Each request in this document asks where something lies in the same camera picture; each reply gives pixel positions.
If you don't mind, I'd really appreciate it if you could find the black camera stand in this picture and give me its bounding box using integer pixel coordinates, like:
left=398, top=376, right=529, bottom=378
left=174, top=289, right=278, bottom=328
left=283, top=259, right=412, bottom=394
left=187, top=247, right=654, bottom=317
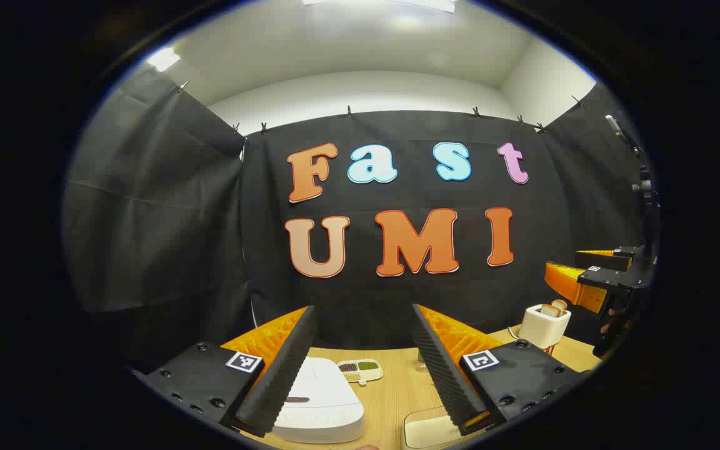
left=606, top=114, right=659, bottom=251

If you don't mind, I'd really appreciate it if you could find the white divided grain dish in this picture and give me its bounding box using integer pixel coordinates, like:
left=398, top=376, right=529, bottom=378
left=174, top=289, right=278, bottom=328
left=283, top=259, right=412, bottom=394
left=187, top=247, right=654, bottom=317
left=337, top=359, right=384, bottom=386

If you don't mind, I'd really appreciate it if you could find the white rice cooker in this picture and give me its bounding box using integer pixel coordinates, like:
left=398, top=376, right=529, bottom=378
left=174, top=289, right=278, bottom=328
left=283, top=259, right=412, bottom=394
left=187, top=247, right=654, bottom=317
left=271, top=356, right=365, bottom=444

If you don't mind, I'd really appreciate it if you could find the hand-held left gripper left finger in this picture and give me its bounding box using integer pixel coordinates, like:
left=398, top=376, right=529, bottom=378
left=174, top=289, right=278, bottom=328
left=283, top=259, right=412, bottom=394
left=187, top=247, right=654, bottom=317
left=130, top=305, right=318, bottom=438

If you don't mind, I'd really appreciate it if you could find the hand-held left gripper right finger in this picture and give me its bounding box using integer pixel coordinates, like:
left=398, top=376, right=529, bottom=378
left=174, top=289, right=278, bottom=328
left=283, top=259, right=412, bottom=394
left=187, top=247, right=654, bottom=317
left=411, top=304, right=589, bottom=437

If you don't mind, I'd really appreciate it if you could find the ceiling light panel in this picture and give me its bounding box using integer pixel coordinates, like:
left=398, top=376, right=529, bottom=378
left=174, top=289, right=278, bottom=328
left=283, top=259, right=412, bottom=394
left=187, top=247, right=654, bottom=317
left=146, top=47, right=181, bottom=72
left=302, top=0, right=456, bottom=14

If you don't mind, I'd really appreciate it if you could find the white toaster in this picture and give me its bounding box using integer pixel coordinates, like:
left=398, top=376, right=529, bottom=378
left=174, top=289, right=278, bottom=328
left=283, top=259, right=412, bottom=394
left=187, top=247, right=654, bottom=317
left=518, top=304, right=572, bottom=350

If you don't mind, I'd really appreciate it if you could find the black backdrop cloth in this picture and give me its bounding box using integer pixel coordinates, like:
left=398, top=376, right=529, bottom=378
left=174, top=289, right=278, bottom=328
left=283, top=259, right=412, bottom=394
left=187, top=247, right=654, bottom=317
left=63, top=69, right=648, bottom=369

